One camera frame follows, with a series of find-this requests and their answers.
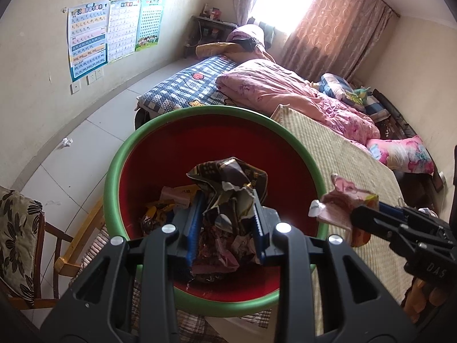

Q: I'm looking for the pink floral pillow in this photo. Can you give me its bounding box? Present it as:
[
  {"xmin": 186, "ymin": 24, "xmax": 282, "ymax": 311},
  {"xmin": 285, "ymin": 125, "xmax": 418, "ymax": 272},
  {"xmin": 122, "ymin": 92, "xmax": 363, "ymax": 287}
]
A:
[{"xmin": 366, "ymin": 135, "xmax": 434, "ymax": 176}]

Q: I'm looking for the white chart wall poster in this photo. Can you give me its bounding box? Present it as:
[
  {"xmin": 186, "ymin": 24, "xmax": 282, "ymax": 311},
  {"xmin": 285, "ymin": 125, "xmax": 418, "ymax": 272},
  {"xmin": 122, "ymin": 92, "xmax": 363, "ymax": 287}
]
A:
[{"xmin": 107, "ymin": 0, "xmax": 143, "ymax": 63}]

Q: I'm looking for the pink patterned curtain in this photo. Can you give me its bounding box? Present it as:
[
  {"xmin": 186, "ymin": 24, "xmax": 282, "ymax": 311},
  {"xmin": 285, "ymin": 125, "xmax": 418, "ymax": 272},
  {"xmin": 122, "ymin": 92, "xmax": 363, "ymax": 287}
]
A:
[{"xmin": 278, "ymin": 0, "xmax": 397, "ymax": 83}]

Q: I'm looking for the yellow white packet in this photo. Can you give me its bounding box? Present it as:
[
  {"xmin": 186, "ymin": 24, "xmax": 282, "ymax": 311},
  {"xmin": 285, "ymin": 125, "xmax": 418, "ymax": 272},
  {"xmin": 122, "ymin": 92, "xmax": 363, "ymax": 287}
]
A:
[{"xmin": 159, "ymin": 185, "xmax": 201, "ymax": 210}]

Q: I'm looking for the orange snack packet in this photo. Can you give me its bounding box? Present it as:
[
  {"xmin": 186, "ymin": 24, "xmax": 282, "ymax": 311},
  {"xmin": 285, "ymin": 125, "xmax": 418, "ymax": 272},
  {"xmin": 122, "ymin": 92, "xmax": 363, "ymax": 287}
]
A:
[{"xmin": 352, "ymin": 227, "xmax": 372, "ymax": 248}]

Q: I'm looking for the black garment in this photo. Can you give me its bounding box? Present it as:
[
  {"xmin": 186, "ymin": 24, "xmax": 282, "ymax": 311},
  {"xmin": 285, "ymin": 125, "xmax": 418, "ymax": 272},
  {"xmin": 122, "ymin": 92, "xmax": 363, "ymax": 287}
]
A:
[{"xmin": 237, "ymin": 36, "xmax": 259, "ymax": 51}]

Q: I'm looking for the folded pink quilt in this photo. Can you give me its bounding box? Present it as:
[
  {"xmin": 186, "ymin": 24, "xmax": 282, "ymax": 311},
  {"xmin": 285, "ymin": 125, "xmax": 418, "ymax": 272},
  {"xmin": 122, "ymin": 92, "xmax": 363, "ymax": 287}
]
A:
[{"xmin": 227, "ymin": 24, "xmax": 275, "ymax": 61}]

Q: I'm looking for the green plush toy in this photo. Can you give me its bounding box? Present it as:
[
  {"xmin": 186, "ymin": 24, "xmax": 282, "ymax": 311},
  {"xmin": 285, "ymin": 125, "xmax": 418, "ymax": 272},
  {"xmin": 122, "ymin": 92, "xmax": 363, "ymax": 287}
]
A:
[{"xmin": 344, "ymin": 86, "xmax": 374, "ymax": 106}]

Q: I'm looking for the dark headboard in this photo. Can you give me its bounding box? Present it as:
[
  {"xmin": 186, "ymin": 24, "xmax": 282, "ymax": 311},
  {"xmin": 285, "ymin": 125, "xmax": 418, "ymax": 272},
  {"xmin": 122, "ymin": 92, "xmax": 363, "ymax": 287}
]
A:
[{"xmin": 373, "ymin": 89, "xmax": 447, "ymax": 190}]

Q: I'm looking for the yellow snack wrapper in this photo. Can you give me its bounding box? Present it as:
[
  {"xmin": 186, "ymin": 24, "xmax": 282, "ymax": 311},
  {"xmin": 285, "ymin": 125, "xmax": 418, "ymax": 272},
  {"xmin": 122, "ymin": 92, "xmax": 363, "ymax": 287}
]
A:
[{"xmin": 141, "ymin": 200, "xmax": 177, "ymax": 238}]

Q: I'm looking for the wooden bed frame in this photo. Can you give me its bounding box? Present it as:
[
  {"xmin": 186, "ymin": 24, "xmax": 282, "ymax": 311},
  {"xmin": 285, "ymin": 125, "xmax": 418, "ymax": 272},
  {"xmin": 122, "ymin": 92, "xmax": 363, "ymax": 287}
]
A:
[{"xmin": 53, "ymin": 198, "xmax": 106, "ymax": 279}]

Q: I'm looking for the dark hanging garment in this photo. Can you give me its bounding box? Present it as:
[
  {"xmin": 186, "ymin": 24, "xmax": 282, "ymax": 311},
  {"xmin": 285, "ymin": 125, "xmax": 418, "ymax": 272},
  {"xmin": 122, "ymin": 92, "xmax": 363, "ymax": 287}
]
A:
[{"xmin": 259, "ymin": 21, "xmax": 275, "ymax": 49}]

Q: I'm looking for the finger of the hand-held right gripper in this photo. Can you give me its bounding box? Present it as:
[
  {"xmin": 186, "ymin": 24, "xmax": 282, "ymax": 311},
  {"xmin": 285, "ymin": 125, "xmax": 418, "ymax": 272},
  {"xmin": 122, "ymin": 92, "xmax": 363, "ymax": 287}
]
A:
[
  {"xmin": 350, "ymin": 204, "xmax": 412, "ymax": 248},
  {"xmin": 376, "ymin": 202, "xmax": 442, "ymax": 224}
]

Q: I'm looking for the blue bordered alphabet wall poster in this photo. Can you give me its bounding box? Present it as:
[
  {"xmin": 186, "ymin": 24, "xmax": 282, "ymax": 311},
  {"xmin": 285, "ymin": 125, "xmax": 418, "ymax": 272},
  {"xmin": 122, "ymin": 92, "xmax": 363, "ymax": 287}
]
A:
[{"xmin": 68, "ymin": 0, "xmax": 111, "ymax": 83}]

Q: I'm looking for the dark wooden desk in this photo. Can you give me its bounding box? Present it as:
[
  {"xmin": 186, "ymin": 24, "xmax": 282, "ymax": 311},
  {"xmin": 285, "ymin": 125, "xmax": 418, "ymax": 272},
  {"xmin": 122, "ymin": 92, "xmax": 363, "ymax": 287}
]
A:
[{"xmin": 184, "ymin": 15, "xmax": 238, "ymax": 58}]

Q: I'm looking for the yellow brown blanket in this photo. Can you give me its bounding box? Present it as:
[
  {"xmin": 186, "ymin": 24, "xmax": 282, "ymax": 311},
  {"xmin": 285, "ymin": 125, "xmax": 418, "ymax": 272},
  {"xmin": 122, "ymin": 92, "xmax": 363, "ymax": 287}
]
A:
[{"xmin": 196, "ymin": 42, "xmax": 243, "ymax": 58}]

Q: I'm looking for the blue checked pillow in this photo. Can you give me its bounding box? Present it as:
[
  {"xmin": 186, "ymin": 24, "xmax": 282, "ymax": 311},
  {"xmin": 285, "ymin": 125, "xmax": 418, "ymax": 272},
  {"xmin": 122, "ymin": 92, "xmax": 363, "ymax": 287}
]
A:
[
  {"xmin": 319, "ymin": 73, "xmax": 354, "ymax": 99},
  {"xmin": 364, "ymin": 95, "xmax": 390, "ymax": 122}
]

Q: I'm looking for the blue checked bedsheet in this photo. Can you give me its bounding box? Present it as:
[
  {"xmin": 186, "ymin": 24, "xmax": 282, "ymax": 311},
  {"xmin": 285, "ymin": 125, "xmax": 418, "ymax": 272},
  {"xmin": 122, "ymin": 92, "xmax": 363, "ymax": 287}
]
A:
[{"xmin": 137, "ymin": 55, "xmax": 240, "ymax": 111}]

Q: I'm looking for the pale pink wrapper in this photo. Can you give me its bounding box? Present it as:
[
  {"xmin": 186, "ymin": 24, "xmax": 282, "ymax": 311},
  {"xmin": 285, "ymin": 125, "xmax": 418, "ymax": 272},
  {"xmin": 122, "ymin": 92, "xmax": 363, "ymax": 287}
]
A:
[{"xmin": 309, "ymin": 173, "xmax": 379, "ymax": 229}]

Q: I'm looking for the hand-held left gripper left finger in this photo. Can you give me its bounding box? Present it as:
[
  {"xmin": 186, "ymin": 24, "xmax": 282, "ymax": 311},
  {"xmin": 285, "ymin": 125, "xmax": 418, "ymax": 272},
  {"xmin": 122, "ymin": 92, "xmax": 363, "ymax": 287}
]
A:
[{"xmin": 40, "ymin": 194, "xmax": 208, "ymax": 343}]

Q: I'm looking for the pink printed foil wrapper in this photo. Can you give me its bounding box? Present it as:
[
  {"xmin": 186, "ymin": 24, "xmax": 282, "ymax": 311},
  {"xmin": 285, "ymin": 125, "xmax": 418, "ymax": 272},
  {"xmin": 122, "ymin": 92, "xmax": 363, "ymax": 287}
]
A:
[{"xmin": 193, "ymin": 229, "xmax": 258, "ymax": 283}]

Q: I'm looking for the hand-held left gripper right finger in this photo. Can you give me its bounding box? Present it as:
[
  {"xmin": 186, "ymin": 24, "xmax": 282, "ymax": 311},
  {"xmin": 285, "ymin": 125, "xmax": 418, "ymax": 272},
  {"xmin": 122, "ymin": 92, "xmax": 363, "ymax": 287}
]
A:
[{"xmin": 251, "ymin": 195, "xmax": 418, "ymax": 343}]

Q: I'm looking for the dark foil wrapper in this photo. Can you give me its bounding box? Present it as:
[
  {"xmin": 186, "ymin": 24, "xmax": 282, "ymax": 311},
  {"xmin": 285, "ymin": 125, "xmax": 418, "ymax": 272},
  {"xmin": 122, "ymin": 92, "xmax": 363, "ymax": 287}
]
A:
[{"xmin": 186, "ymin": 156, "xmax": 268, "ymax": 229}]

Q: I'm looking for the person's right hand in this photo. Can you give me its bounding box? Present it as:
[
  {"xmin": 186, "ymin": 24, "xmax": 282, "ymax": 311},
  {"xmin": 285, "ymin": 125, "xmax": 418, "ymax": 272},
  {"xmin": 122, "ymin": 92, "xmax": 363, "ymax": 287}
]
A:
[{"xmin": 402, "ymin": 278, "xmax": 448, "ymax": 324}]

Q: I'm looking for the red basin with green rim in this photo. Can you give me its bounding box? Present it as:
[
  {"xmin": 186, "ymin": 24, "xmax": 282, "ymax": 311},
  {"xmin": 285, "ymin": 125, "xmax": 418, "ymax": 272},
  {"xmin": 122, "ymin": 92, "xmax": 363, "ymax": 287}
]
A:
[{"xmin": 103, "ymin": 105, "xmax": 327, "ymax": 318}]

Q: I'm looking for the green grid wall poster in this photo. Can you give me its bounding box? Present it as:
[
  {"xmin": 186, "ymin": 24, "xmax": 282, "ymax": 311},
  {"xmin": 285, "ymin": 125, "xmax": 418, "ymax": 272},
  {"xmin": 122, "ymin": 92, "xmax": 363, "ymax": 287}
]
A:
[{"xmin": 135, "ymin": 0, "xmax": 165, "ymax": 52}]

